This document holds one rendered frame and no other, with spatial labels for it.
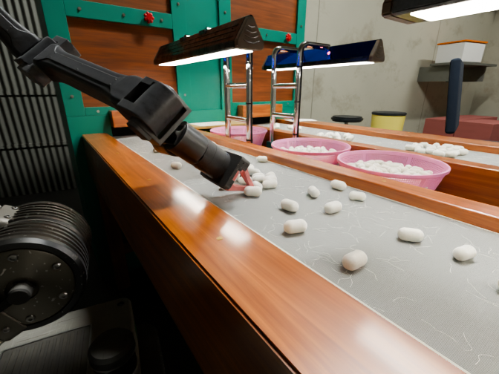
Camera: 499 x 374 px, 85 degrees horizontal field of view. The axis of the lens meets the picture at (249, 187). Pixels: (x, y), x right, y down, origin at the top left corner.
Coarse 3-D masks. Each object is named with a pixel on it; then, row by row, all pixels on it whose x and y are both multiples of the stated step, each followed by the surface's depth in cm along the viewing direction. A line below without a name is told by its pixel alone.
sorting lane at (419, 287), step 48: (144, 144) 109; (240, 192) 58; (288, 192) 58; (336, 192) 58; (288, 240) 40; (336, 240) 40; (384, 240) 40; (432, 240) 40; (480, 240) 40; (384, 288) 30; (432, 288) 30; (480, 288) 30; (432, 336) 24; (480, 336) 24
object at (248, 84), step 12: (228, 60) 103; (252, 60) 92; (228, 72) 104; (228, 84) 104; (240, 84) 98; (228, 96) 107; (228, 108) 108; (228, 120) 110; (240, 120) 102; (228, 132) 111
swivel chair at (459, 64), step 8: (456, 64) 193; (456, 72) 194; (456, 80) 195; (448, 88) 201; (456, 88) 197; (448, 96) 201; (456, 96) 198; (448, 104) 202; (456, 104) 199; (448, 112) 203; (456, 112) 201; (448, 120) 204; (456, 120) 203; (448, 128) 206; (456, 128) 209
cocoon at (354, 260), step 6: (354, 252) 33; (360, 252) 33; (342, 258) 33; (348, 258) 33; (354, 258) 32; (360, 258) 33; (366, 258) 33; (342, 264) 33; (348, 264) 32; (354, 264) 32; (360, 264) 33
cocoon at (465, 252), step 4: (456, 248) 35; (460, 248) 35; (464, 248) 35; (468, 248) 35; (472, 248) 35; (452, 252) 35; (456, 252) 35; (460, 252) 34; (464, 252) 34; (468, 252) 34; (472, 252) 35; (476, 252) 35; (456, 256) 35; (460, 256) 34; (464, 256) 34; (468, 256) 34; (472, 256) 35; (460, 260) 35
